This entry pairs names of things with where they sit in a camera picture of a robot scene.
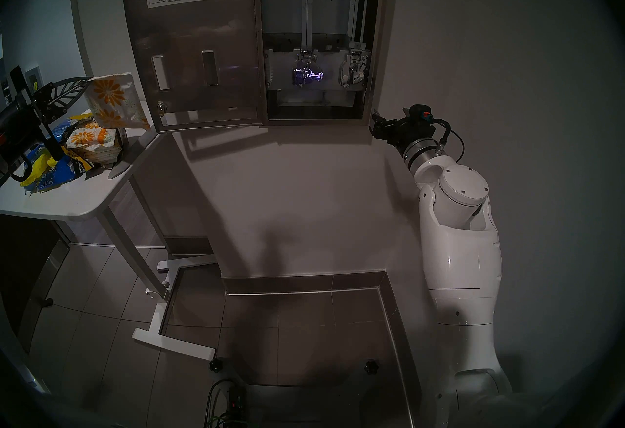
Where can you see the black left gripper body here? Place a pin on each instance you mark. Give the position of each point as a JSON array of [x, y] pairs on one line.
[[24, 124]]

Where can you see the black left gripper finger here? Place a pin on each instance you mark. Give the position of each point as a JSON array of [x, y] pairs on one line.
[[61, 85], [63, 98]]

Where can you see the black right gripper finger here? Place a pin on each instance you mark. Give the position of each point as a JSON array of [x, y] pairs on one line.
[[406, 114], [377, 125]]

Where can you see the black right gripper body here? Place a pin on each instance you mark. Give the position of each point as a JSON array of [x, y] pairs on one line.
[[407, 133]]

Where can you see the orange floral pad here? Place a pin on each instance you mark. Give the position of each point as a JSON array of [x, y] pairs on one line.
[[114, 99]]

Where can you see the stainless steel wall dispenser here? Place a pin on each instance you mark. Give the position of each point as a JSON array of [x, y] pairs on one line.
[[205, 65]]

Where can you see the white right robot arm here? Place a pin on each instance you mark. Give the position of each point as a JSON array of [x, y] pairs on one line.
[[459, 261]]

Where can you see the dark robot base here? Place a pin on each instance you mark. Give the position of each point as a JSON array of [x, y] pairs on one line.
[[312, 402]]

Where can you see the orange floral pad package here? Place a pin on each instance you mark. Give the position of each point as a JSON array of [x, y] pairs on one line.
[[93, 139]]

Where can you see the chrome dispensing lever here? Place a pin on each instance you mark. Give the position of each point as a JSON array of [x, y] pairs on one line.
[[355, 71], [306, 73]]

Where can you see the blue yellow pad package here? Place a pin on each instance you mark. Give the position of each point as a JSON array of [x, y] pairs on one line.
[[46, 181]]

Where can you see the black pad package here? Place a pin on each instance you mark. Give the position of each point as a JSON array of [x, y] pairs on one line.
[[124, 143]]

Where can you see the white table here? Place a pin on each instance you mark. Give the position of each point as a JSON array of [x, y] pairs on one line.
[[73, 197]]

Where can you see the black star knob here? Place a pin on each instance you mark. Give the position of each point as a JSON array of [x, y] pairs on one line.
[[216, 365], [371, 367]]

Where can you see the black box red light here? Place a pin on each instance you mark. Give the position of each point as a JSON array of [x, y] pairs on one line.
[[237, 400]]

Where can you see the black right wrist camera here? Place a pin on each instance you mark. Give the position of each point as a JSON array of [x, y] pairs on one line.
[[421, 112]]

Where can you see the grey wall alarm box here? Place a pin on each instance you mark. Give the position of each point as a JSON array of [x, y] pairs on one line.
[[33, 76]]

